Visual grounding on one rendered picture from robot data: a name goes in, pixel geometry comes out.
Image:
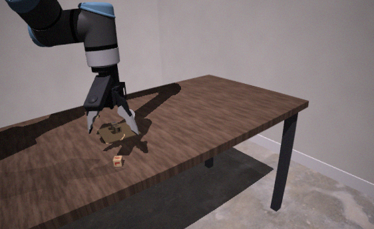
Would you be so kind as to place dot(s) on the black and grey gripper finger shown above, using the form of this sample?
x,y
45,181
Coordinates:
x,y
126,113
91,115

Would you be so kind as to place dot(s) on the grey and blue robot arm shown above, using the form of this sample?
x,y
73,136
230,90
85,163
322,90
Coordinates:
x,y
93,24

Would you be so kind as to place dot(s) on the peach mat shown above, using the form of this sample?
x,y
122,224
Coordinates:
x,y
109,136

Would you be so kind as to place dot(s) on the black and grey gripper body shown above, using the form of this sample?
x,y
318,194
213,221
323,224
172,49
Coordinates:
x,y
116,86

